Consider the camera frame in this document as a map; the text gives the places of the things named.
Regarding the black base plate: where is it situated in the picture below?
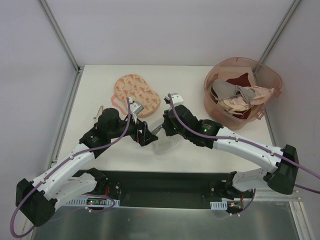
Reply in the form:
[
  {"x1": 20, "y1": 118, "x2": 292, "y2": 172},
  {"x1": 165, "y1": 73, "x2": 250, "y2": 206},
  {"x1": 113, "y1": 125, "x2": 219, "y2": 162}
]
[{"x1": 72, "y1": 170, "x2": 287, "y2": 208}]

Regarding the floral pink laundry pouch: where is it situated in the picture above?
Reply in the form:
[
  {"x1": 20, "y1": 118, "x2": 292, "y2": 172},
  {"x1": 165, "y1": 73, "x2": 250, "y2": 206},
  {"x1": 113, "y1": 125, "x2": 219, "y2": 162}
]
[{"x1": 111, "y1": 74, "x2": 161, "y2": 118}]

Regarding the dark red garment in tub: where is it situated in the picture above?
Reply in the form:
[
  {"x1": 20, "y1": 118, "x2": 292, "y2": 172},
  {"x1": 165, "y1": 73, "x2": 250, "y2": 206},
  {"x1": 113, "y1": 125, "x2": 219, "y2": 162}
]
[{"x1": 227, "y1": 73, "x2": 251, "y2": 87}]

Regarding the pink bra in tub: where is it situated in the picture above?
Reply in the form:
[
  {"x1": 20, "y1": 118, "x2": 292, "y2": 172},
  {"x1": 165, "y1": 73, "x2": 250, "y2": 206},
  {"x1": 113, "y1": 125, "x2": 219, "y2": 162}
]
[{"x1": 217, "y1": 85, "x2": 275, "y2": 112}]

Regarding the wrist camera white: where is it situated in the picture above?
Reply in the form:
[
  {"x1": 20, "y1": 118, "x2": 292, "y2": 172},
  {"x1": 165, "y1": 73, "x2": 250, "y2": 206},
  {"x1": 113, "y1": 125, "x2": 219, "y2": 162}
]
[
  {"x1": 128, "y1": 97, "x2": 144, "y2": 123},
  {"x1": 164, "y1": 93, "x2": 184, "y2": 106}
]

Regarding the controller board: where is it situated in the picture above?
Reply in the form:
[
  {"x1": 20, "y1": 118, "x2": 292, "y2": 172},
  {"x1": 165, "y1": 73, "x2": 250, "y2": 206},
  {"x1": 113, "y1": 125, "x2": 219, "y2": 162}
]
[
  {"x1": 64, "y1": 196, "x2": 120, "y2": 208},
  {"x1": 209, "y1": 200, "x2": 244, "y2": 211}
]

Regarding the left aluminium frame post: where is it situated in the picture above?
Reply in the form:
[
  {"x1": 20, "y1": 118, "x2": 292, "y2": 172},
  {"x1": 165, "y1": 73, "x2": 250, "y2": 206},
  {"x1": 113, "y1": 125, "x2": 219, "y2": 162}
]
[{"x1": 38, "y1": 0, "x2": 85, "y2": 73}]

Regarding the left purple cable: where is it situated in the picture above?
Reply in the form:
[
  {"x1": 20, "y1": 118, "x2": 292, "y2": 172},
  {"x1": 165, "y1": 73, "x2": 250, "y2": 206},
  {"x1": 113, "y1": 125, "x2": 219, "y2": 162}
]
[{"x1": 10, "y1": 97, "x2": 133, "y2": 238}]

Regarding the left controller board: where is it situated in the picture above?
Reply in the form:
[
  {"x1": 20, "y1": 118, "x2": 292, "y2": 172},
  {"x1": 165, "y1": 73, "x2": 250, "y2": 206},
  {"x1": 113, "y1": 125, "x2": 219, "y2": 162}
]
[{"x1": 64, "y1": 196, "x2": 120, "y2": 208}]

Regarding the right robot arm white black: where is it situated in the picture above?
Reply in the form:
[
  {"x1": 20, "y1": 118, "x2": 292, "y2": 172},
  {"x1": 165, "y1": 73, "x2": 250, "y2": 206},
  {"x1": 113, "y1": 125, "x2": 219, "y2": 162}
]
[{"x1": 162, "y1": 105, "x2": 299, "y2": 198}]

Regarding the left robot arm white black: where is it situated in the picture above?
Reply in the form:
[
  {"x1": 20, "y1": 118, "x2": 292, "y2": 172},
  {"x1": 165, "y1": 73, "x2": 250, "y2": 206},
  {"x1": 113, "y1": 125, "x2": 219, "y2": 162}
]
[{"x1": 15, "y1": 102, "x2": 158, "y2": 227}]

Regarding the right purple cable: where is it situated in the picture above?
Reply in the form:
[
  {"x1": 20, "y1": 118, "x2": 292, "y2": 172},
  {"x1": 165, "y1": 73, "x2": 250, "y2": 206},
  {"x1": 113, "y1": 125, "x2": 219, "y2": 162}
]
[{"x1": 167, "y1": 93, "x2": 320, "y2": 217}]

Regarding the aluminium frame post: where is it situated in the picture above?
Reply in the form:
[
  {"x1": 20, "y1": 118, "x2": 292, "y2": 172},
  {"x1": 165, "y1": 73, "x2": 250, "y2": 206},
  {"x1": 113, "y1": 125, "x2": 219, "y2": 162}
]
[
  {"x1": 258, "y1": 0, "x2": 304, "y2": 64},
  {"x1": 38, "y1": 0, "x2": 85, "y2": 73}
]

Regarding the pink translucent plastic tub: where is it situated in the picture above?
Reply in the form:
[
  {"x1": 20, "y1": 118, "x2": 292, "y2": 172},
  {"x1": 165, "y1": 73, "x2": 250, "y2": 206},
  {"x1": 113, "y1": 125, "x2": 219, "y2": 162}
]
[{"x1": 203, "y1": 57, "x2": 283, "y2": 130}]

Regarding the small beige mesh bag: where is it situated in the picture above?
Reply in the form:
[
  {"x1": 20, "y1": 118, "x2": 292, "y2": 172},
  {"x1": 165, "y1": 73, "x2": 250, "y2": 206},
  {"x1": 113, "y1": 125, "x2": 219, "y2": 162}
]
[{"x1": 93, "y1": 105, "x2": 105, "y2": 120}]

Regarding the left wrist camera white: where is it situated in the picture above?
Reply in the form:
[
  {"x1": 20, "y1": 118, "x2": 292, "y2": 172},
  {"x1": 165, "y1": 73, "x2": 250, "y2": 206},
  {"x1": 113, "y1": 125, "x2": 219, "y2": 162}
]
[{"x1": 128, "y1": 97, "x2": 144, "y2": 123}]

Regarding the white mesh laundry bag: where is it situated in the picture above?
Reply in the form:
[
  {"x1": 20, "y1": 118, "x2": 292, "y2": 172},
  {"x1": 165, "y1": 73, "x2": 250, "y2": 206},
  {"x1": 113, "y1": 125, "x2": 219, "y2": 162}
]
[{"x1": 151, "y1": 124, "x2": 183, "y2": 156}]

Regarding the purple cable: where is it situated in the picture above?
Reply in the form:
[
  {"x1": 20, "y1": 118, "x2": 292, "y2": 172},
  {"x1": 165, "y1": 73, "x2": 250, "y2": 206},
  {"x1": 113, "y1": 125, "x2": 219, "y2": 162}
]
[
  {"x1": 10, "y1": 97, "x2": 133, "y2": 238},
  {"x1": 167, "y1": 93, "x2": 320, "y2": 217}
]

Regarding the right controller board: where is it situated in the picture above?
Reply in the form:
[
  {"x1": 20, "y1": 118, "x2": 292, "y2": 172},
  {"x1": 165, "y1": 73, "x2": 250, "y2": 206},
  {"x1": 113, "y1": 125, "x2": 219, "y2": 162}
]
[{"x1": 209, "y1": 200, "x2": 244, "y2": 211}]

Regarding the grey bra in tub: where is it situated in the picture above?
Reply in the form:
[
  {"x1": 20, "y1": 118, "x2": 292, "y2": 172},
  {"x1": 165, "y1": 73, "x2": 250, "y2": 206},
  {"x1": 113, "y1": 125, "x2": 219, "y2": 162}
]
[{"x1": 210, "y1": 79, "x2": 256, "y2": 104}]

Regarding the aluminium front rail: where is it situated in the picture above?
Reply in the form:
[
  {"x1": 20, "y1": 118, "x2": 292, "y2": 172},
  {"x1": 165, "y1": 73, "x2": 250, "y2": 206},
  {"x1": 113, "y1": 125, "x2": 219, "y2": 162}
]
[{"x1": 254, "y1": 189, "x2": 302, "y2": 202}]

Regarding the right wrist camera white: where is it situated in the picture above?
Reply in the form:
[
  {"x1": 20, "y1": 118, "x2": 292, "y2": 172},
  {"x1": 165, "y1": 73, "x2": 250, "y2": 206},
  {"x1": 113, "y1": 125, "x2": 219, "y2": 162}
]
[{"x1": 164, "y1": 93, "x2": 184, "y2": 106}]

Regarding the right aluminium frame post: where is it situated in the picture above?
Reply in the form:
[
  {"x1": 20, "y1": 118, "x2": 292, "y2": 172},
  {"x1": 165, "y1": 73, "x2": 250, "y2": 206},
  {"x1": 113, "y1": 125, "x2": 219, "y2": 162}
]
[{"x1": 258, "y1": 0, "x2": 304, "y2": 64}]

